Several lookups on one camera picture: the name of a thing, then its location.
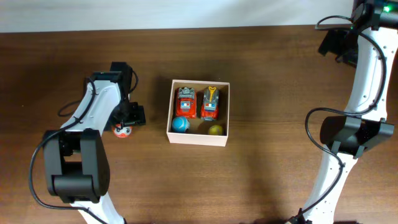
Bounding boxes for red face ball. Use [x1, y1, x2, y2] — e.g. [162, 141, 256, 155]
[113, 124, 132, 138]

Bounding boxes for blue face ball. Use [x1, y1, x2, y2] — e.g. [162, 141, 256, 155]
[172, 116, 190, 133]

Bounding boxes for red toy truck blue tracks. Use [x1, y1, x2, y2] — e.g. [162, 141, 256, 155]
[175, 87, 197, 119]

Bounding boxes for white cardboard box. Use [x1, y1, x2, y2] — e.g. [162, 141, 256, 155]
[166, 80, 230, 147]

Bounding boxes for red toy truck yellow ladder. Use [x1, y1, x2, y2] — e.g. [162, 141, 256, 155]
[200, 86, 220, 121]

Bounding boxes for yellow face ball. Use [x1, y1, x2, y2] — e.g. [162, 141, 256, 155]
[208, 124, 224, 136]

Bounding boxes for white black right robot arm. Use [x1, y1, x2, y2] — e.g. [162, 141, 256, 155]
[288, 0, 397, 223]

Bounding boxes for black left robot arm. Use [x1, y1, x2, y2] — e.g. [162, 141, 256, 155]
[39, 62, 146, 223]

